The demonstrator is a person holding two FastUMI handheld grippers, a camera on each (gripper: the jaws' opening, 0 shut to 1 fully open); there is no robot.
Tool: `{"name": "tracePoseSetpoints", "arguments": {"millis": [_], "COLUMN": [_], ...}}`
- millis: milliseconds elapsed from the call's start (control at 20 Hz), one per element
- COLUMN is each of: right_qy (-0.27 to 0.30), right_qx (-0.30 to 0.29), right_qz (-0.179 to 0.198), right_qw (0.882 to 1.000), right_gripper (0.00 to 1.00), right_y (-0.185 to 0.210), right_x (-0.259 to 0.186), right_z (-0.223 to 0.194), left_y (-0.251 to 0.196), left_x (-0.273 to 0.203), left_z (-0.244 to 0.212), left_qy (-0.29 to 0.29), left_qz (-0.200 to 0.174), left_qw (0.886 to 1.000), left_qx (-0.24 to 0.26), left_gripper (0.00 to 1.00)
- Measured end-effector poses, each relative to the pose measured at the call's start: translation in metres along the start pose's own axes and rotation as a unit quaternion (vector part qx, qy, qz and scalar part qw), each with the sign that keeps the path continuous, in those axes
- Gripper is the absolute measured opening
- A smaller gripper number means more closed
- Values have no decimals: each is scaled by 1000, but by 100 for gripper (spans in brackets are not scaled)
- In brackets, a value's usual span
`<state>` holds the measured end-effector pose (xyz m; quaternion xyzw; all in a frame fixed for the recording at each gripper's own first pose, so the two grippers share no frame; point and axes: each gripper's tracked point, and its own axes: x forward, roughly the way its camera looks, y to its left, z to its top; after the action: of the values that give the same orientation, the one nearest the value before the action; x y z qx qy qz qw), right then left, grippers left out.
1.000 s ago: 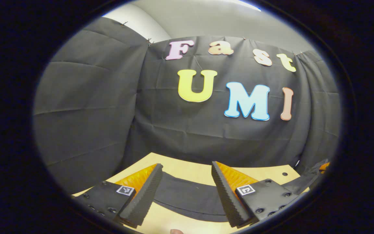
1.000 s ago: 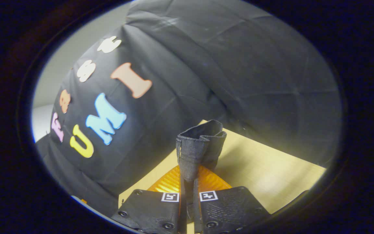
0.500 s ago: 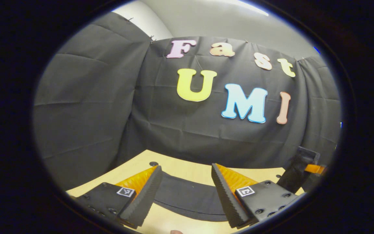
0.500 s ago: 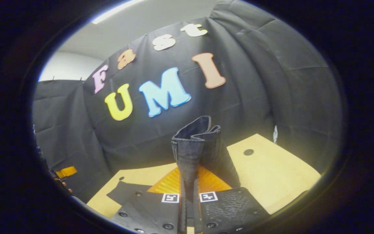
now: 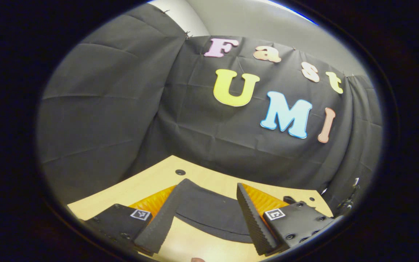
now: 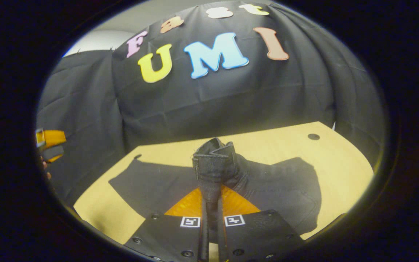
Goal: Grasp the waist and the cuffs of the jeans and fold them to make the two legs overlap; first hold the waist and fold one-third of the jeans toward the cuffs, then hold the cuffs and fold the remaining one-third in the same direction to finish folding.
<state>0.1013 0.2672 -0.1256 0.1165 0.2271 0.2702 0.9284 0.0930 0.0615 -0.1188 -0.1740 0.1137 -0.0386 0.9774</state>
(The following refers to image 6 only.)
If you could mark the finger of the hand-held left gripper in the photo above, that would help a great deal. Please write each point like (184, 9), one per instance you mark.
(54, 138)

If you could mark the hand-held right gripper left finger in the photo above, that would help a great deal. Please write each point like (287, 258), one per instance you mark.
(204, 236)

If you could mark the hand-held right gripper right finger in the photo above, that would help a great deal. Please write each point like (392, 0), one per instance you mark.
(221, 240)

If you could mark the black jeans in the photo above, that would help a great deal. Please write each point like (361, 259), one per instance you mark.
(275, 185)

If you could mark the black backdrop cloth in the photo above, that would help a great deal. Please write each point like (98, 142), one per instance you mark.
(231, 98)

